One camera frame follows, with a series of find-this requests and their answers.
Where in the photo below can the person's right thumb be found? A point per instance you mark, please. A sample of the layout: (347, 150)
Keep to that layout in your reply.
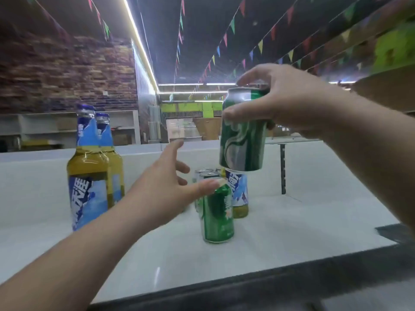
(246, 112)

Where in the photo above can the blue label beer bottle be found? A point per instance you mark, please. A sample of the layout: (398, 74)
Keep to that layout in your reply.
(239, 194)
(87, 191)
(115, 178)

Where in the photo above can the short ceiling light strip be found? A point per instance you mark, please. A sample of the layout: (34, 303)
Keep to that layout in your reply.
(194, 84)

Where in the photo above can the white wall shelving unit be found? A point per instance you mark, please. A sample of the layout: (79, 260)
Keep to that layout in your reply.
(123, 126)

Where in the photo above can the person's left hand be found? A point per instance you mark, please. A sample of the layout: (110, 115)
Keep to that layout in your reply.
(155, 194)

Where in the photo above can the person's left forearm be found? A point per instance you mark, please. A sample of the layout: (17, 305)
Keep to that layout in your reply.
(81, 255)

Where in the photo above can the person's right forearm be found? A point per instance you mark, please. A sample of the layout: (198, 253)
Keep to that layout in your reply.
(373, 142)

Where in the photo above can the person's left thumb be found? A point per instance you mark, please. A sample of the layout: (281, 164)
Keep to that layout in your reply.
(207, 187)

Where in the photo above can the black shelf front edge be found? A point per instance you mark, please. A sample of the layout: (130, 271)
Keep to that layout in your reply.
(259, 281)

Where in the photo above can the green soda can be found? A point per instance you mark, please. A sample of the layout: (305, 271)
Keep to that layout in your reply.
(217, 216)
(210, 175)
(241, 145)
(196, 191)

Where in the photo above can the yellow green sign board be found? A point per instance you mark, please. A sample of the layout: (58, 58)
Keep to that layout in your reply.
(191, 108)

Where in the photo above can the black slotted shelf upright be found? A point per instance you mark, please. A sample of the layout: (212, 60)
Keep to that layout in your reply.
(283, 168)

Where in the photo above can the person's right hand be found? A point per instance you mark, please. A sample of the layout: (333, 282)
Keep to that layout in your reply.
(291, 100)

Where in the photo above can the long ceiling light strip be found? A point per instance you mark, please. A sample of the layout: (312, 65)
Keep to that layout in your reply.
(139, 45)

